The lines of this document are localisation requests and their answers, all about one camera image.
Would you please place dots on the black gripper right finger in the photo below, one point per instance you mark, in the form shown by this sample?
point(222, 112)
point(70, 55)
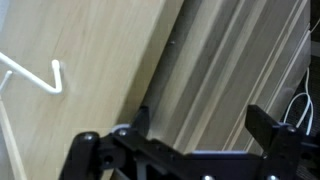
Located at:
point(283, 150)

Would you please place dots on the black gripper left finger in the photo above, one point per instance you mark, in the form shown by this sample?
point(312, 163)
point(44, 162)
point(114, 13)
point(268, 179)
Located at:
point(90, 153)

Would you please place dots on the light wood drawer front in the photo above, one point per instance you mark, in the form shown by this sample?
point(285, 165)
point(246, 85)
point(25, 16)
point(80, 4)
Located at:
point(240, 66)
point(283, 66)

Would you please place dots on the light wood drawer cabinet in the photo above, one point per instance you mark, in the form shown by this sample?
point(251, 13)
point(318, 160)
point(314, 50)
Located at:
point(100, 50)

